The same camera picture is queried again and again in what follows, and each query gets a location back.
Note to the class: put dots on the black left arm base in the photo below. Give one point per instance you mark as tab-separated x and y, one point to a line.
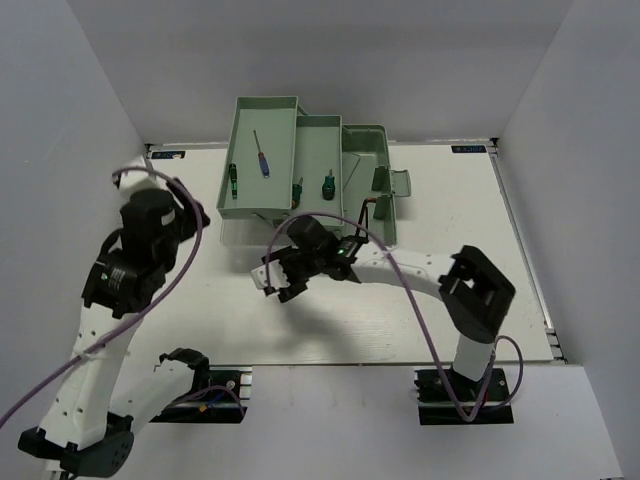
218	394

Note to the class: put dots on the orange-tipped green stubby screwdriver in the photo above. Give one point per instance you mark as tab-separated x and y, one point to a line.
297	189

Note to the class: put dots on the blue red screwdriver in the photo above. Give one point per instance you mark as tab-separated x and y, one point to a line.
262	160

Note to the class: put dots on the green plastic toolbox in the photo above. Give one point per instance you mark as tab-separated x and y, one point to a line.
299	144

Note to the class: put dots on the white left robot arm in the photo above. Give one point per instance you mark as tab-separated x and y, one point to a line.
88	431

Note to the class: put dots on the large brown hex key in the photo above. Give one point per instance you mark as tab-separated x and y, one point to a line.
363	220

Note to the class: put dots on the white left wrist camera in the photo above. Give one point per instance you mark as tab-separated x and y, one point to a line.
131	181

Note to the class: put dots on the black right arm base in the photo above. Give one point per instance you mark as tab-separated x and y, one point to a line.
435	407

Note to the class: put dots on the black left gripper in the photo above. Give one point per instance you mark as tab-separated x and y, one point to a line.
188	212

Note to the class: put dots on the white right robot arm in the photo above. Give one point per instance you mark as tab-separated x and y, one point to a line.
475	293

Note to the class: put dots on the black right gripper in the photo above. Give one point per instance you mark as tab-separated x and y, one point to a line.
293	286

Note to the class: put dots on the black green precision screwdriver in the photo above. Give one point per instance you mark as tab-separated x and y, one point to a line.
233	177

